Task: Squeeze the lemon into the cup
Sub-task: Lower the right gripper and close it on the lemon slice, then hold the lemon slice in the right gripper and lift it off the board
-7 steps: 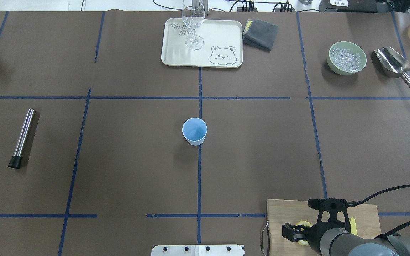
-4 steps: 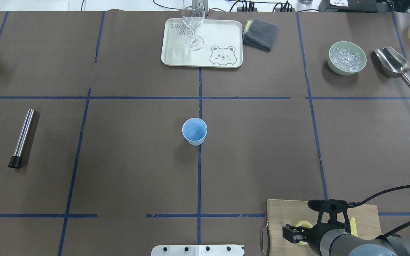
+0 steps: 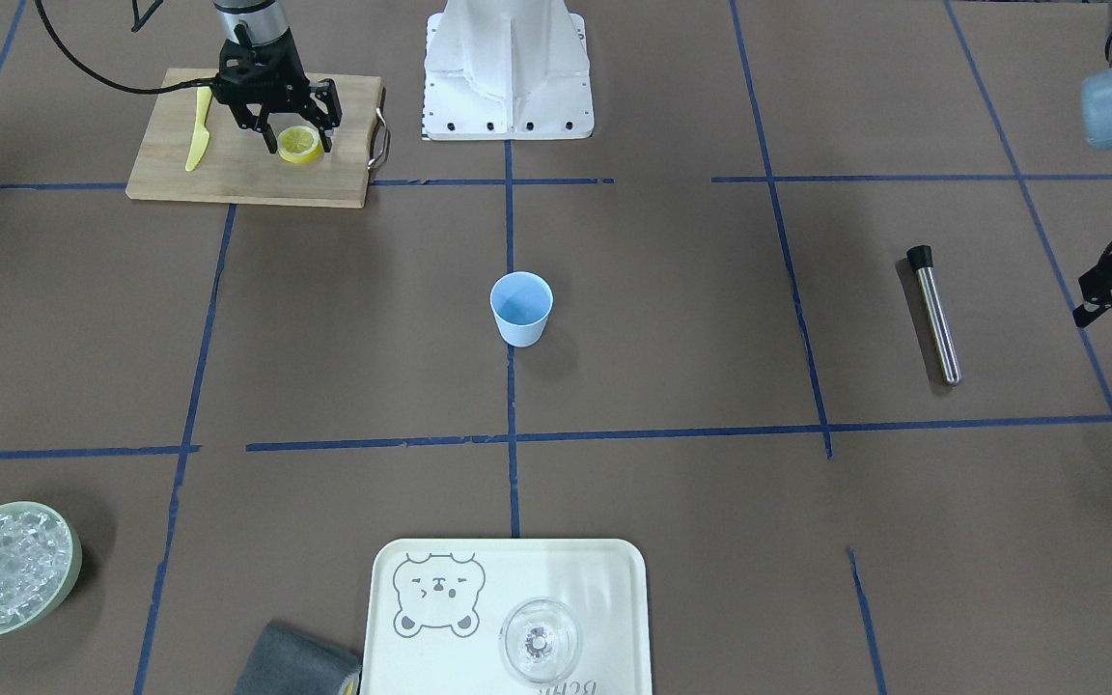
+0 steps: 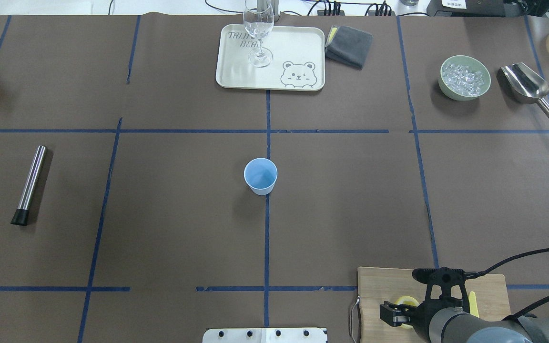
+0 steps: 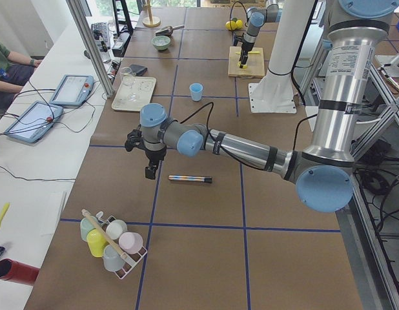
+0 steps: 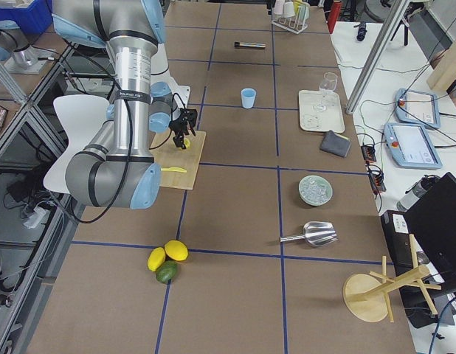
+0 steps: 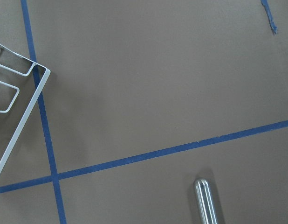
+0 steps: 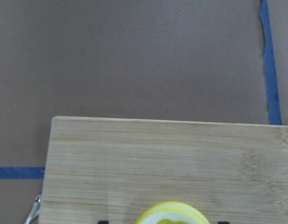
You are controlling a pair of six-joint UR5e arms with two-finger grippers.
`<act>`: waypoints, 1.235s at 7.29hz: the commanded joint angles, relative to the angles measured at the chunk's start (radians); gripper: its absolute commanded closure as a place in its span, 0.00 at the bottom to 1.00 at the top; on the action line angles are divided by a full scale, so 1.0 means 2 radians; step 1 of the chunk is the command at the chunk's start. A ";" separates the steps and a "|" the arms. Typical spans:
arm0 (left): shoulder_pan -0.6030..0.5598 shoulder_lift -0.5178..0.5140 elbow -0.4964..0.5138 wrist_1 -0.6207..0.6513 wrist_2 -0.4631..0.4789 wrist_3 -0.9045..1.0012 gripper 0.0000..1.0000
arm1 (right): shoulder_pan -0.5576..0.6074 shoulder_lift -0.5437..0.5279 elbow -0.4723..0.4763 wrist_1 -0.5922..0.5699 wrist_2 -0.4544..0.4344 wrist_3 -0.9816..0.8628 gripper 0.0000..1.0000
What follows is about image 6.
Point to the light blue plastic cup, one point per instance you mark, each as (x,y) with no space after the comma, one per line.
(248,96)

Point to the green lime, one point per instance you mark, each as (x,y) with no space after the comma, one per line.
(167,271)

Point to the blue storage crate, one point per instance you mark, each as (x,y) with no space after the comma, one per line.
(37,13)

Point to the pink cup in rack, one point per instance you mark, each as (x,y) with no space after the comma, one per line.
(278,7)

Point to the yellow plastic knife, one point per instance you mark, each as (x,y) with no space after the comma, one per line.
(173,169)

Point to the green bowl of ice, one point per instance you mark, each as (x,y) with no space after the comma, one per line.
(315,190)

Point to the far teach pendant tablet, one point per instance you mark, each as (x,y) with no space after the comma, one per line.
(417,107)

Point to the grey metal bottle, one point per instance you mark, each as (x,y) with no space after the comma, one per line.
(416,191)

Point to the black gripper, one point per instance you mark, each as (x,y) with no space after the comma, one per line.
(177,128)

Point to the wooden cup stand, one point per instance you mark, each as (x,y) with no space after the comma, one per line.
(367,295)

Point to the metal ice scoop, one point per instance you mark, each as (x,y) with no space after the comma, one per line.
(315,234)

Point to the near teach pendant tablet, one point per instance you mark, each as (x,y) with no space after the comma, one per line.
(411,147)

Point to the black monitor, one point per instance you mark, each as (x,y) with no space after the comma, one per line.
(432,219)

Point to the green cup in rack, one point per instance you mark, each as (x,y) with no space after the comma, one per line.
(303,20)

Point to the teach pendant tablet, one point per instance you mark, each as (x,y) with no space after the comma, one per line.
(411,147)
(417,107)

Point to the dark grey folded cloth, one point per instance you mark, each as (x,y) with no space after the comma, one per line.
(335,144)

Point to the aluminium frame post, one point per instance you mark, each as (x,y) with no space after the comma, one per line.
(385,34)

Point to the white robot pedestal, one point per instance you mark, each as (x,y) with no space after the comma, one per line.
(160,72)

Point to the red cylinder tube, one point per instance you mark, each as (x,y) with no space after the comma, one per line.
(333,15)

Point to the clear wine glass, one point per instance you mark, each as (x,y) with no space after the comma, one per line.
(326,86)

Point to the white wire cup rack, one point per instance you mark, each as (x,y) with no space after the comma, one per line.
(289,24)

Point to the yellow cup in rack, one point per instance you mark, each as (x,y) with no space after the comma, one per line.
(298,5)

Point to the wooden cutting board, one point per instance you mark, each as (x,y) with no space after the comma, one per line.
(168,155)

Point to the white cup in rack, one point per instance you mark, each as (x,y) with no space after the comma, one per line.
(288,9)

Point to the beige bear tray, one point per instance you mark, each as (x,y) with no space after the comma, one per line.
(314,120)

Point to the steel muddler black tip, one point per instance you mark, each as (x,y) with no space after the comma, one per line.
(248,45)

